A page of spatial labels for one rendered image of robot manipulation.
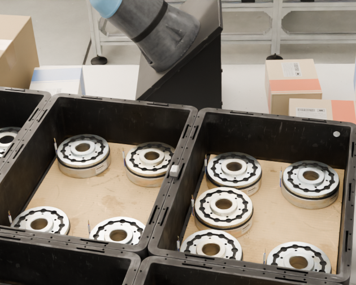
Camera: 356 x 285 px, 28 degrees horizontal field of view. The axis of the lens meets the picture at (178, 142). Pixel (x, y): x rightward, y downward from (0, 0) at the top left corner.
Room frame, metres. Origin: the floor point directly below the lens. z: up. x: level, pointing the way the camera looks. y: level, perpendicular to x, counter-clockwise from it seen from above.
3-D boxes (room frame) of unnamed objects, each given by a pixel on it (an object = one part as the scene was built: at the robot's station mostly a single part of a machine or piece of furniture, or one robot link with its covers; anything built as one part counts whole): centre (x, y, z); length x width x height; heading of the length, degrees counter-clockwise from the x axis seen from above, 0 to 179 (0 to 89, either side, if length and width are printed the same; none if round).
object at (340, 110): (1.31, -0.33, 0.74); 0.16 x 0.12 x 0.07; 81
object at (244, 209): (0.92, -0.07, 0.86); 0.10 x 0.10 x 0.01
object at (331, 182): (0.99, -0.24, 0.86); 0.10 x 0.10 x 0.01
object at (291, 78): (1.48, -0.29, 0.74); 0.16 x 0.12 x 0.07; 178
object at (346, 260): (0.90, -0.14, 0.92); 0.40 x 0.30 x 0.02; 165
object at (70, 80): (1.46, 0.29, 0.75); 0.20 x 0.12 x 0.09; 0
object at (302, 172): (0.99, -0.24, 0.86); 0.05 x 0.05 x 0.01
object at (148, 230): (0.98, 0.15, 0.92); 0.40 x 0.30 x 0.02; 165
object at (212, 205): (0.92, -0.07, 0.86); 0.05 x 0.05 x 0.01
